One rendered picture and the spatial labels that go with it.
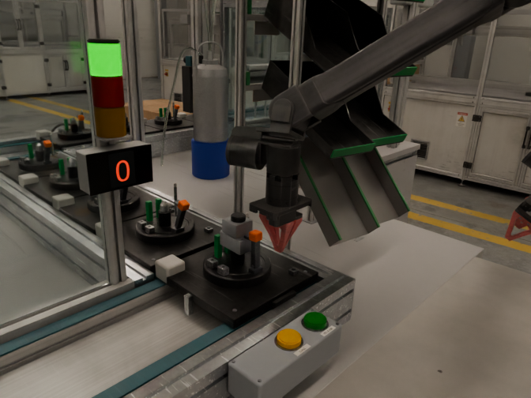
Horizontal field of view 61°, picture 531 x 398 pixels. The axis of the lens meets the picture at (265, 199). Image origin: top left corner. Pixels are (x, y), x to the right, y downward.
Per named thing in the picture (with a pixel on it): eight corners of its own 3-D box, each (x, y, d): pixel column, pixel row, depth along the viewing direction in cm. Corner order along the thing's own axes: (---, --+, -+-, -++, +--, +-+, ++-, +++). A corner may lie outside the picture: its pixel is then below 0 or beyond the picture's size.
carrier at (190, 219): (235, 240, 111) (235, 193, 107) (151, 275, 94) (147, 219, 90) (176, 212, 126) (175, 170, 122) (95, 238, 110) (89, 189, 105)
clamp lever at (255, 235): (262, 266, 89) (262, 231, 87) (255, 270, 88) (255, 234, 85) (250, 260, 91) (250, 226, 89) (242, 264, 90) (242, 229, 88)
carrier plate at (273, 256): (318, 280, 95) (318, 271, 94) (234, 329, 78) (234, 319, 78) (239, 242, 110) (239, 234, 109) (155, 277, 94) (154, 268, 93)
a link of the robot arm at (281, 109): (293, 98, 71) (309, 110, 79) (230, 91, 76) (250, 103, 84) (280, 173, 72) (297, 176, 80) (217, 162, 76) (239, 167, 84)
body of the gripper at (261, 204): (247, 212, 79) (248, 172, 76) (285, 199, 86) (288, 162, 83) (275, 224, 75) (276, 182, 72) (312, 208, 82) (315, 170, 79)
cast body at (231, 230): (256, 249, 91) (257, 217, 88) (239, 256, 88) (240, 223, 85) (230, 235, 96) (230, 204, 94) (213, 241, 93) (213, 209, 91)
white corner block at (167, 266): (186, 278, 94) (186, 260, 92) (167, 286, 91) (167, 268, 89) (172, 269, 97) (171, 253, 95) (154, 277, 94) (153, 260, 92)
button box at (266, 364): (339, 351, 81) (343, 323, 79) (258, 418, 67) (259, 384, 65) (309, 334, 86) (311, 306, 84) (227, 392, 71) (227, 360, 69)
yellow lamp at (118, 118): (132, 135, 78) (130, 107, 76) (105, 139, 74) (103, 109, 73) (117, 130, 81) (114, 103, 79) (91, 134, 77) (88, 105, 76)
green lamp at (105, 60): (128, 75, 74) (126, 43, 72) (99, 76, 71) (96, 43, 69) (112, 73, 77) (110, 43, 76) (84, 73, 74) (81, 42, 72)
